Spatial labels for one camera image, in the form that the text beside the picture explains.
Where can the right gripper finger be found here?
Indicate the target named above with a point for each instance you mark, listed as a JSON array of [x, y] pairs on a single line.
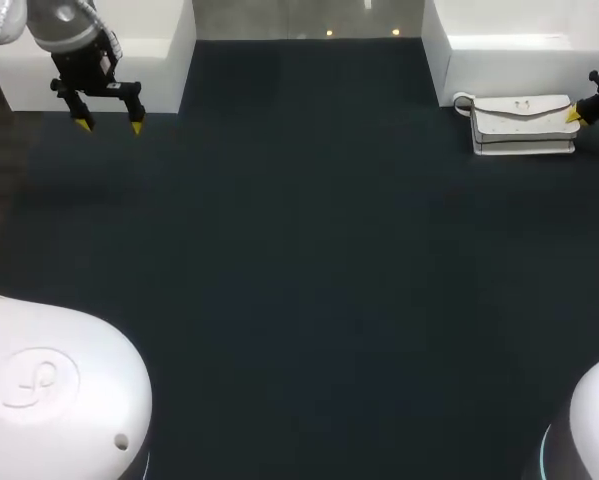
[[579, 113]]

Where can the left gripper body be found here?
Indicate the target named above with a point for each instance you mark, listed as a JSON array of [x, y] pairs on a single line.
[[84, 70]]

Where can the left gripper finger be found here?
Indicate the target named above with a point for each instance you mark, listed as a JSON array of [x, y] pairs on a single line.
[[79, 110], [136, 112]]

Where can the white leather handbag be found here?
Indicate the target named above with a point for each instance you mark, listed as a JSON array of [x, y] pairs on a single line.
[[519, 127]]

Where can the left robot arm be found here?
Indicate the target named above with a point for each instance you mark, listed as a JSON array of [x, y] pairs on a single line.
[[54, 375]]

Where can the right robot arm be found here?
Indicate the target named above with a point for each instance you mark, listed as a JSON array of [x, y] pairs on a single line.
[[596, 415]]

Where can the large white block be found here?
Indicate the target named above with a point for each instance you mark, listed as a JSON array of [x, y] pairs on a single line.
[[509, 65], [144, 70]]

